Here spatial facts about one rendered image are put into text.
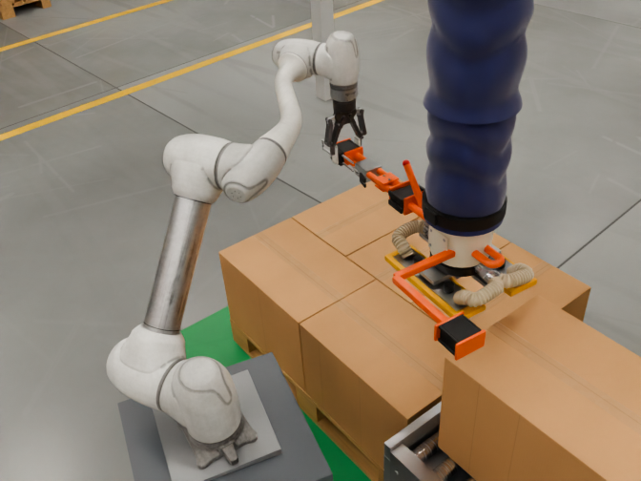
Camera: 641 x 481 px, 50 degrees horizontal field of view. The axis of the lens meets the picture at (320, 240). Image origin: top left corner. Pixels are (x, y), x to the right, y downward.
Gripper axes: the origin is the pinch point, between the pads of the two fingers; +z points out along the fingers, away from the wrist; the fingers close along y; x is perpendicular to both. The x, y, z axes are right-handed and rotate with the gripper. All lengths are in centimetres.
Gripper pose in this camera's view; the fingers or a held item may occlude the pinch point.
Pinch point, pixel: (345, 152)
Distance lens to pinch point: 235.6
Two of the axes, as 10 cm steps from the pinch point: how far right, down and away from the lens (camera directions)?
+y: 8.7, -3.4, 3.7
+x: -5.0, -5.0, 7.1
